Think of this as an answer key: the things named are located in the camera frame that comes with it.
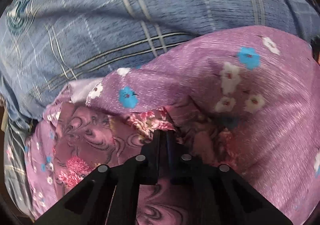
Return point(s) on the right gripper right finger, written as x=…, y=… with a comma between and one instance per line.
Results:
x=217, y=195

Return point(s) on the maroon floral garment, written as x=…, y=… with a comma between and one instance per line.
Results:
x=86, y=138

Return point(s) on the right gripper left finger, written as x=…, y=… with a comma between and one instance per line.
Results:
x=108, y=195

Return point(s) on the purple floral bed sheet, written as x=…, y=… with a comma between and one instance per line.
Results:
x=260, y=82

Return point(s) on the blue plaid quilt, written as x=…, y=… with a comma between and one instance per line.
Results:
x=47, y=43

